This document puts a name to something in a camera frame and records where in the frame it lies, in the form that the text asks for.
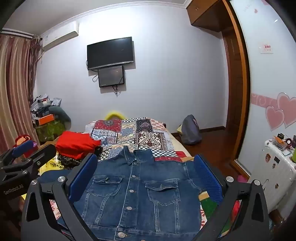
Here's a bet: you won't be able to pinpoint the clear plastic box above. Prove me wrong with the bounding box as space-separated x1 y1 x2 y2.
272 136 286 150

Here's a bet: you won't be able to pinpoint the black patterned cloth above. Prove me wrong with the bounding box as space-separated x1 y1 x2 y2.
57 153 82 167

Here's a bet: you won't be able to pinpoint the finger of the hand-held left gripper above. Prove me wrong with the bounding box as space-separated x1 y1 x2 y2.
14 145 57 174
0 140 38 166

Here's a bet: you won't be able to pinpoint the wooden overhead cabinet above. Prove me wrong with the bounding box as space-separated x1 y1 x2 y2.
186 0 232 33

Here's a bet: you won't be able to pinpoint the small black wall monitor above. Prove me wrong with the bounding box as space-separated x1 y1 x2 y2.
97 65 125 88

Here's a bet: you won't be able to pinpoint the blue denim jeans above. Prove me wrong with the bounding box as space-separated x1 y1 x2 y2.
38 146 223 241

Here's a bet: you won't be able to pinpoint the dark grey pillow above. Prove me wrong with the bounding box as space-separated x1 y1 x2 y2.
48 105 72 131

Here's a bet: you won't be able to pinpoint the green patterned bag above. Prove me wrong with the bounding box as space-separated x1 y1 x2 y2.
35 120 65 142

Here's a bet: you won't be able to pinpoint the white suitcase with stickers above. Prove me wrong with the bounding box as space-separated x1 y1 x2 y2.
249 138 296 215

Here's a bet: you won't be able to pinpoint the pile of papers and bags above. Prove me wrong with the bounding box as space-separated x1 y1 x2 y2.
30 94 63 117

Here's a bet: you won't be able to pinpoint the red garment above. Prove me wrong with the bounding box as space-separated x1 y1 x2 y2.
55 131 102 161

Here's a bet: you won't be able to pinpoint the white air conditioner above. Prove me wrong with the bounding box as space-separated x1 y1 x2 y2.
41 21 79 52

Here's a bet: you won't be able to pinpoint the small wall notice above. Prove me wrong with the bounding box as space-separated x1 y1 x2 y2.
258 41 274 54

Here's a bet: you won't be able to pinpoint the orange box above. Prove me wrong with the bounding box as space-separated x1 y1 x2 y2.
38 113 56 126

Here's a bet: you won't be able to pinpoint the colourful printed blanket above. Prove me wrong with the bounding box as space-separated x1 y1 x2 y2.
21 190 242 237

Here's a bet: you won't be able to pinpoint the patchwork printed bedspread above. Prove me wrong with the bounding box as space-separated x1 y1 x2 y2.
84 117 193 163

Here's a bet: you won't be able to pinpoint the red monkey plush toy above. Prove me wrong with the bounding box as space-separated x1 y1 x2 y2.
12 135 36 158

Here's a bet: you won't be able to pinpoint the yellow ring-shaped object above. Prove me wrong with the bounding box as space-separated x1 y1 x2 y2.
105 110 126 121

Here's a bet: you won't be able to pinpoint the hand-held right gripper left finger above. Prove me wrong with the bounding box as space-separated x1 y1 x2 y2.
21 153 100 241

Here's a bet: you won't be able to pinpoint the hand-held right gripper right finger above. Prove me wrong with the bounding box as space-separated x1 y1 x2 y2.
193 154 271 241

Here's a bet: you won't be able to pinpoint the striped brown curtain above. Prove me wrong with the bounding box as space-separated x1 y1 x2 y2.
0 30 43 151

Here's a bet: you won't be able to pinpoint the pink heart wall decal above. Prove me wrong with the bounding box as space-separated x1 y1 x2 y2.
251 92 296 131

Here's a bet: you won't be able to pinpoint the wall-mounted black television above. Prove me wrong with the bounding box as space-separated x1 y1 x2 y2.
87 36 135 70

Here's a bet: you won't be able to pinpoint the yellow printed garment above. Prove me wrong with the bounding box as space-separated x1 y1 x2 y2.
39 155 70 172

